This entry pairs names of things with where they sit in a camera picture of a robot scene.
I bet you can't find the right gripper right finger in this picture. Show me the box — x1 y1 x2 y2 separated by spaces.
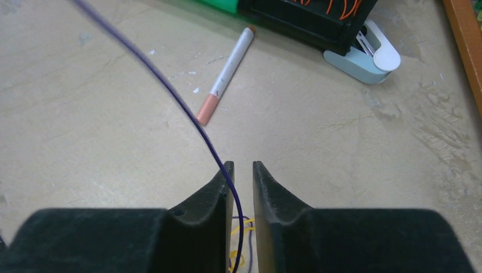
253 161 473 272

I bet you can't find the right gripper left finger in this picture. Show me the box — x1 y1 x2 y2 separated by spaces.
1 173 233 272

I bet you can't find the yellow cable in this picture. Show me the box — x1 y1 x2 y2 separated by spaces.
227 218 257 272

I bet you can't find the purple thin cable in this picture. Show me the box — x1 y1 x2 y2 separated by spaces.
71 0 254 273

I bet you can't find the black plastic bin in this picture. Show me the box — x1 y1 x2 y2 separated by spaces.
238 0 377 56

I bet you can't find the green plastic bin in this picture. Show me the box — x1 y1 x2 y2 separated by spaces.
199 0 239 14

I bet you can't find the orange cable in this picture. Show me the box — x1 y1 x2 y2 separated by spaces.
290 0 364 20

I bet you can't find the white orange tipped pen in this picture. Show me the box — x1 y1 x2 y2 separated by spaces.
196 26 256 126

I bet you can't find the wooden tiered shelf rack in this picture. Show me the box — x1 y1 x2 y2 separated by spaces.
442 0 481 112

